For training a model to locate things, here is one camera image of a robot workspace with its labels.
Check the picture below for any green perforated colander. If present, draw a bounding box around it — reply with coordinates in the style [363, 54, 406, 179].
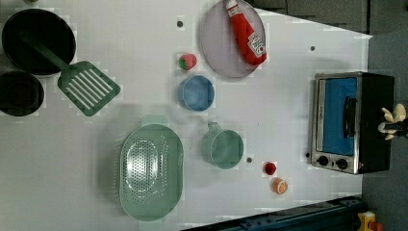
[119, 115, 184, 221]

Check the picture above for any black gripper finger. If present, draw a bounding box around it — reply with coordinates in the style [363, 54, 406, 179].
[384, 124, 408, 139]

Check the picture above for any green toy at edge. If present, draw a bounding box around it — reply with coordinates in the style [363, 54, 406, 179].
[24, 0, 38, 4]

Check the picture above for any green measuring cup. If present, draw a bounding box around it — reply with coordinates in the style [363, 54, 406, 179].
[201, 121, 243, 169]

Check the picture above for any red plush strawberry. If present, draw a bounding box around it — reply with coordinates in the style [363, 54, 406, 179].
[179, 54, 197, 70]

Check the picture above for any grey round plate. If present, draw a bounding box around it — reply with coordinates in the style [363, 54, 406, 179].
[200, 0, 266, 78]

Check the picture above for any yellow red emergency button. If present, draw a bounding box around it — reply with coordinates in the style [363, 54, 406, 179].
[357, 211, 384, 231]

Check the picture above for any silver black toaster oven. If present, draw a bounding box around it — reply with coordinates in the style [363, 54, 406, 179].
[310, 71, 395, 174]

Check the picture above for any small red toy fruit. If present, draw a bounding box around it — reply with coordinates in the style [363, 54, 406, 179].
[264, 162, 277, 175]

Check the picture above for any red plush ketchup bottle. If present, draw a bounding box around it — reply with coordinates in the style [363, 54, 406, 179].
[225, 0, 267, 65]

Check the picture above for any green slotted spatula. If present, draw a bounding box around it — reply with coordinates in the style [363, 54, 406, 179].
[20, 34, 121, 116]

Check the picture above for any small black pot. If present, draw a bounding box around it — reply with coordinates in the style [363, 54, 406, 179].
[0, 71, 44, 116]

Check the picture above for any yellow plush peeled banana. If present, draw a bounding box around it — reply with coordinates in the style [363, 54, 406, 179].
[377, 104, 408, 141]

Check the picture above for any large black pan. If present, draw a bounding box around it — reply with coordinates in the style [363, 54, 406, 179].
[1, 9, 76, 75]

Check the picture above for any blue metal table frame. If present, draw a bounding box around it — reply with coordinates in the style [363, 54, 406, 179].
[184, 196, 367, 231]

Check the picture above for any orange slice toy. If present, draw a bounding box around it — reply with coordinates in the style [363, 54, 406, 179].
[272, 178, 288, 194]

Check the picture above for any blue round bowl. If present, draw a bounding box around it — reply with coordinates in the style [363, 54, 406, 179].
[177, 76, 216, 112]

